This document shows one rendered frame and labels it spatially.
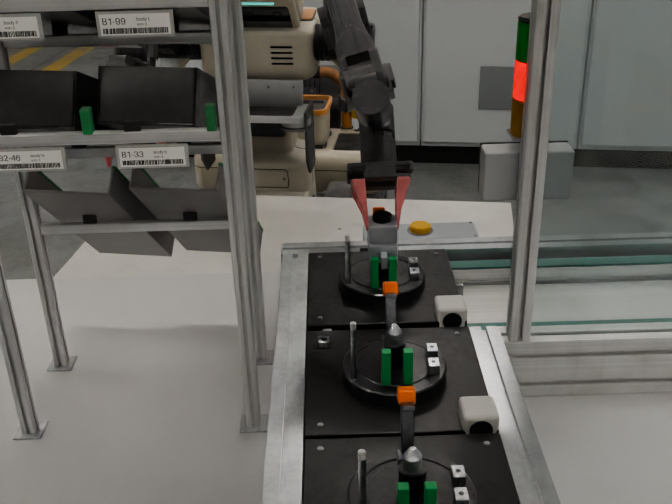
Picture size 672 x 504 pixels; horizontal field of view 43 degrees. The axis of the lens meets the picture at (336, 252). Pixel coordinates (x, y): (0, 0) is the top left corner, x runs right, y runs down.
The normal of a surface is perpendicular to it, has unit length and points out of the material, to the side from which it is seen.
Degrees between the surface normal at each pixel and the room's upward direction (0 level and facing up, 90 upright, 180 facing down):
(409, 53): 90
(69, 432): 0
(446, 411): 0
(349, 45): 46
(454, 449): 0
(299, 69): 98
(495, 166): 90
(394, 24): 90
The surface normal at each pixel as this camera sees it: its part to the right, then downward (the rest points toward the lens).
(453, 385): -0.03, -0.89
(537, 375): 0.02, 0.45
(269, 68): -0.13, 0.57
